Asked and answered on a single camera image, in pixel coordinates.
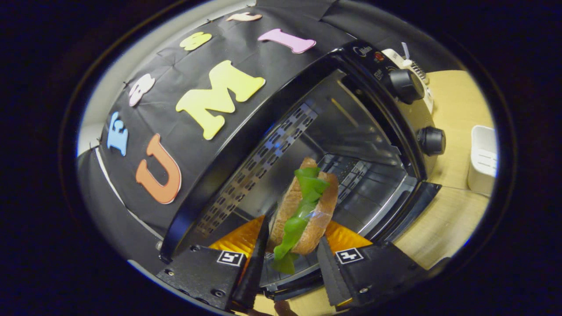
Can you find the sandwich with green lettuce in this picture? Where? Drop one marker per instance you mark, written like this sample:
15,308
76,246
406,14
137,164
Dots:
307,219

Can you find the small white rectangular tray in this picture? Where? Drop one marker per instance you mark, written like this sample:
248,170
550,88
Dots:
480,158

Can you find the black electric oven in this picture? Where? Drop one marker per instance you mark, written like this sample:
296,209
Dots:
351,123

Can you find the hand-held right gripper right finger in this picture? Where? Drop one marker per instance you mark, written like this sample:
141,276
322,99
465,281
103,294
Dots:
331,272

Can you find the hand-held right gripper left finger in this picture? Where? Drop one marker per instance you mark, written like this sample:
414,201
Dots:
257,272

